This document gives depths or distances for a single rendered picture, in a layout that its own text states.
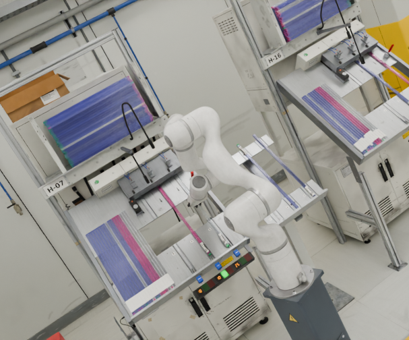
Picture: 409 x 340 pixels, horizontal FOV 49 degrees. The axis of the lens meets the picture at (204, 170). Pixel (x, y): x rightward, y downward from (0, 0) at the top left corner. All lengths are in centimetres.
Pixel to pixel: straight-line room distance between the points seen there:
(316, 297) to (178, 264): 72
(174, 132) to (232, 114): 262
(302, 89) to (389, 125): 54
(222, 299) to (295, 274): 96
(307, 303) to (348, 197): 125
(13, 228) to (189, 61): 206
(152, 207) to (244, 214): 88
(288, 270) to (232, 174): 42
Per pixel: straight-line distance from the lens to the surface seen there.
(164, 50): 409
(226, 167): 167
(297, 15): 288
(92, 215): 247
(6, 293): 420
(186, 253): 226
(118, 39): 252
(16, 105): 273
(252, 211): 163
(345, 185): 292
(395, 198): 320
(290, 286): 181
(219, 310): 270
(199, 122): 173
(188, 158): 197
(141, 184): 242
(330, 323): 195
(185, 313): 263
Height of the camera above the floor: 175
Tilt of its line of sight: 17 degrees down
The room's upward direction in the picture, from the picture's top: 28 degrees counter-clockwise
